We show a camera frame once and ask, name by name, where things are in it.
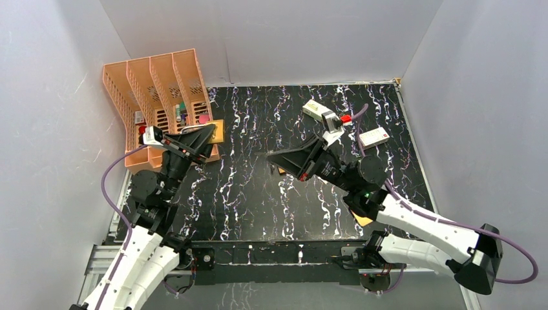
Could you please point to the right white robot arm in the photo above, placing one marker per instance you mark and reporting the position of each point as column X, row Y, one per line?
column 471, row 256

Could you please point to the orange spiral notebook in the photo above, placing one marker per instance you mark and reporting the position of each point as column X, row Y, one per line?
column 362, row 221

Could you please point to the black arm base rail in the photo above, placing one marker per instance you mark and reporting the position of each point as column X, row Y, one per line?
column 347, row 262

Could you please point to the silver key bunch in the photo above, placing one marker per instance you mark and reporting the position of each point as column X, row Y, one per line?
column 262, row 153

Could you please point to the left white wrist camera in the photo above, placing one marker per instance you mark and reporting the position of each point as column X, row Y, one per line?
column 151, row 136

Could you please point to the orange plastic file organizer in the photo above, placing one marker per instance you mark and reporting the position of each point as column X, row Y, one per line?
column 166, row 91

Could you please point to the white green small box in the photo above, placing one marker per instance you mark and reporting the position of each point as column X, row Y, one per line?
column 314, row 109

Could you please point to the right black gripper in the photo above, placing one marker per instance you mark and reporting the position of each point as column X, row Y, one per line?
column 302, row 161

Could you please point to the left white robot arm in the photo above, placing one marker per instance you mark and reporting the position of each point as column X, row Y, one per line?
column 150, row 250

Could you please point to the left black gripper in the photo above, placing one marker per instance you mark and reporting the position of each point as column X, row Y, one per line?
column 183, row 150

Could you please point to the pink eraser in organizer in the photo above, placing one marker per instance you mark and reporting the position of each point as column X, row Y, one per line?
column 204, row 118

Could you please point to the white red small box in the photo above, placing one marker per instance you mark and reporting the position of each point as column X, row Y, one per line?
column 373, row 138

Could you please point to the brass padlock long shackle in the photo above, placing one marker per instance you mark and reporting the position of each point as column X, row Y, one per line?
column 214, row 130

